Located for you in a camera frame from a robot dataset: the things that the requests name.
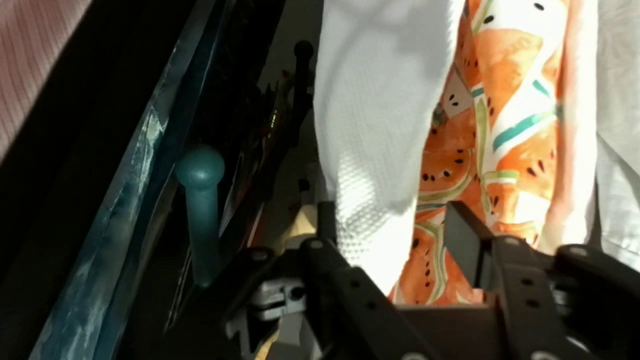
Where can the orange watermelon print shirt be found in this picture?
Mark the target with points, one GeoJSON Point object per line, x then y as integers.
{"type": "Point", "coordinates": [512, 100]}

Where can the pink striped garment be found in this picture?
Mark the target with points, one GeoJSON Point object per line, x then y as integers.
{"type": "Point", "coordinates": [32, 52]}

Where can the plain white grey shirt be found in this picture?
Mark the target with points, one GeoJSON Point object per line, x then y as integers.
{"type": "Point", "coordinates": [620, 100]}

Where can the white polo shirt black collar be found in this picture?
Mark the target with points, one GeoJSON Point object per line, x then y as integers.
{"type": "Point", "coordinates": [380, 121]}

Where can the dark hanging garments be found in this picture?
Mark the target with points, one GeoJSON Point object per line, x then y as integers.
{"type": "Point", "coordinates": [67, 221]}

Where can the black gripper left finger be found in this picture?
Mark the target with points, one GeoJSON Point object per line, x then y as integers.
{"type": "Point", "coordinates": [361, 300]}

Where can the shiny teal garment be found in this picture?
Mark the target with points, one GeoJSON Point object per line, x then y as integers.
{"type": "Point", "coordinates": [132, 201]}

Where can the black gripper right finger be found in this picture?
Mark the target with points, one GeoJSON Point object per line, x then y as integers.
{"type": "Point", "coordinates": [533, 300]}

